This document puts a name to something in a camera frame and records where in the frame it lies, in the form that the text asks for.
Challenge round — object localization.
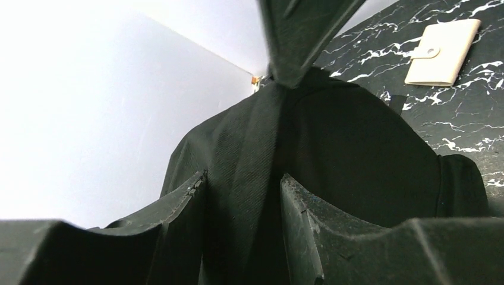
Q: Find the black student backpack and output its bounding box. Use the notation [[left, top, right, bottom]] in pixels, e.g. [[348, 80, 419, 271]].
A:
[[162, 1, 491, 284]]

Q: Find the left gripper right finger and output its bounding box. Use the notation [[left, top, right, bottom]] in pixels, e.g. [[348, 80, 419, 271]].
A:
[[281, 175, 503, 284]]

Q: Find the beige snap wallet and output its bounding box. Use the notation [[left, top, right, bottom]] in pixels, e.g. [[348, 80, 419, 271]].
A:
[[404, 19, 481, 87]]

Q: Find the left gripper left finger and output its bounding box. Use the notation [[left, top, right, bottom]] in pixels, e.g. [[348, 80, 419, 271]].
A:
[[1, 172, 207, 284]]

